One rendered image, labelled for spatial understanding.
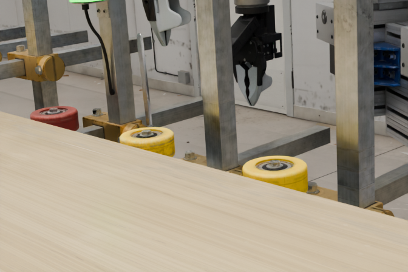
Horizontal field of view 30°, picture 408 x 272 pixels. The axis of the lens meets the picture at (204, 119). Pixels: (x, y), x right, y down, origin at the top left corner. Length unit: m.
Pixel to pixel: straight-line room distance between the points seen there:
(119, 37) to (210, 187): 0.49
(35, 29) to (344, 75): 0.73
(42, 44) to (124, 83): 0.26
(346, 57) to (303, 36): 3.62
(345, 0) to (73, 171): 0.41
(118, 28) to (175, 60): 4.24
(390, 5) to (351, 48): 0.90
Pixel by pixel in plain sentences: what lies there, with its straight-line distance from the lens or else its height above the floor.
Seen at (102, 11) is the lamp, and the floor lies 1.07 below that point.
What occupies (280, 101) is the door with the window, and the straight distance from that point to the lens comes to 4.81.
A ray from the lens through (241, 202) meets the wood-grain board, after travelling 0.84.
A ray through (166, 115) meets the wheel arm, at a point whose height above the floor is 0.85.
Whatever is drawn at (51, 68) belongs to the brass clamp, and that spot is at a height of 0.95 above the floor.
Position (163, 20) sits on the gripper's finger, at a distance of 1.33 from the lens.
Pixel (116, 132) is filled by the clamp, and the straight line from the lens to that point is 1.33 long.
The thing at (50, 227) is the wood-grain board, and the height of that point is 0.90.
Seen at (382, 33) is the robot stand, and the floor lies 0.92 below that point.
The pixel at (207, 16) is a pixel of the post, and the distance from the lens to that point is 1.12.
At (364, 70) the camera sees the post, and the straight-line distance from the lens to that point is 0.97.
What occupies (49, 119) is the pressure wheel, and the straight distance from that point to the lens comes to 1.28.
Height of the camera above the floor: 1.20
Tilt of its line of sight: 14 degrees down
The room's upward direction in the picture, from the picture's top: 4 degrees counter-clockwise
